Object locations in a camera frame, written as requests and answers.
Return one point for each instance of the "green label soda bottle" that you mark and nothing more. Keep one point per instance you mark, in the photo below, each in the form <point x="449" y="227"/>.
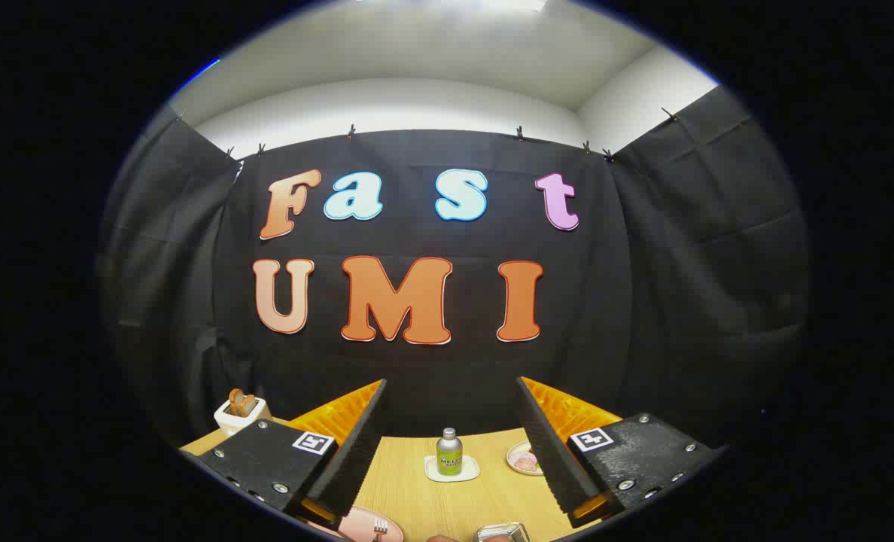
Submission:
<point x="449" y="459"/>

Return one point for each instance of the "pink round plate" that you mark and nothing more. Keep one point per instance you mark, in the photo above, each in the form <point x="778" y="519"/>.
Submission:
<point x="357" y="525"/>

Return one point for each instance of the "perforated metal tray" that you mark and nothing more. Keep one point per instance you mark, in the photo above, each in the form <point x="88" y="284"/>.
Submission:
<point x="503" y="534"/>

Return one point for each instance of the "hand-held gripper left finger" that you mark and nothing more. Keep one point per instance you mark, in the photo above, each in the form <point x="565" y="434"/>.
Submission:
<point x="357" y="452"/>

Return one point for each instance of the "white square coaster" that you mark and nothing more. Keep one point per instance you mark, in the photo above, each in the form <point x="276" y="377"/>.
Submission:
<point x="433" y="473"/>

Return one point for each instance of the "pink ham slices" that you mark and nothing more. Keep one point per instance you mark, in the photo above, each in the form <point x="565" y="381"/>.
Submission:
<point x="527" y="462"/>

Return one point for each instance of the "white oval plate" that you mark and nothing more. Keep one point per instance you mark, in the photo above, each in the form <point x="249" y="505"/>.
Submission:
<point x="513" y="452"/>

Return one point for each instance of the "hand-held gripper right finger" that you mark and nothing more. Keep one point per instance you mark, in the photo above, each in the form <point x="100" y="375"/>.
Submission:
<point x="548" y="452"/>

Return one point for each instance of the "brown toast slices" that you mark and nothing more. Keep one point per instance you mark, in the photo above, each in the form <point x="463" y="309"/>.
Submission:
<point x="241" y="403"/>

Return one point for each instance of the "white toaster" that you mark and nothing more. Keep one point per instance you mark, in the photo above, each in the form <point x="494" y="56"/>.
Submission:
<point x="232" y="423"/>

